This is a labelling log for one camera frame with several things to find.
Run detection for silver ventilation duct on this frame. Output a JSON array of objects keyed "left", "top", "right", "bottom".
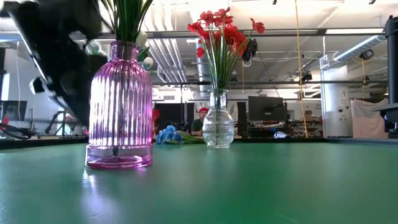
[{"left": 195, "top": 42, "right": 218, "bottom": 94}]

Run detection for black table frame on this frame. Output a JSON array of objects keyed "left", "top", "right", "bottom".
[{"left": 0, "top": 135, "right": 398, "bottom": 149}]

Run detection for pale cloth cover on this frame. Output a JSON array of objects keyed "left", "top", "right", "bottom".
[{"left": 350, "top": 98, "right": 390, "bottom": 140}]

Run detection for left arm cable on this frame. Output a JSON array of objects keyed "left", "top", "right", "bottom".
[{"left": 0, "top": 122, "right": 33, "bottom": 140}]

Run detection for white round column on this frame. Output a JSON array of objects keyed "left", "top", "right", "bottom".
[{"left": 320, "top": 65, "right": 351, "bottom": 138}]

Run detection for green table mat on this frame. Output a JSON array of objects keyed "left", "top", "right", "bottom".
[{"left": 0, "top": 141, "right": 398, "bottom": 224}]

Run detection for computer desk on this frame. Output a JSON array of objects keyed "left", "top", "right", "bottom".
[{"left": 371, "top": 103, "right": 398, "bottom": 135}]

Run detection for purple ribbed glass vase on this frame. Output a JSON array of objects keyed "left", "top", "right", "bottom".
[{"left": 85, "top": 40, "right": 154, "bottom": 170}]

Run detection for background red flowers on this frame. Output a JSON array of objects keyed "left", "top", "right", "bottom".
[{"left": 63, "top": 114, "right": 78, "bottom": 131}]

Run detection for white round duct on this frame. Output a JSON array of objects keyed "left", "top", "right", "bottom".
[{"left": 333, "top": 34, "right": 386, "bottom": 63}]

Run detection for black computer monitor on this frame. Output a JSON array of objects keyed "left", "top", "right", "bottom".
[
  {"left": 248, "top": 95, "right": 286, "bottom": 123},
  {"left": 0, "top": 100, "right": 28, "bottom": 122}
]

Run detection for black pole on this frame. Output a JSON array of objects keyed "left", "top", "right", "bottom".
[{"left": 384, "top": 15, "right": 398, "bottom": 105}]

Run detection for person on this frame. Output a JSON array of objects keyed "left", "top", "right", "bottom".
[{"left": 190, "top": 106, "right": 210, "bottom": 137}]

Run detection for clear glass vase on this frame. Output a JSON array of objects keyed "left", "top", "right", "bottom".
[{"left": 201, "top": 88, "right": 235, "bottom": 149}]

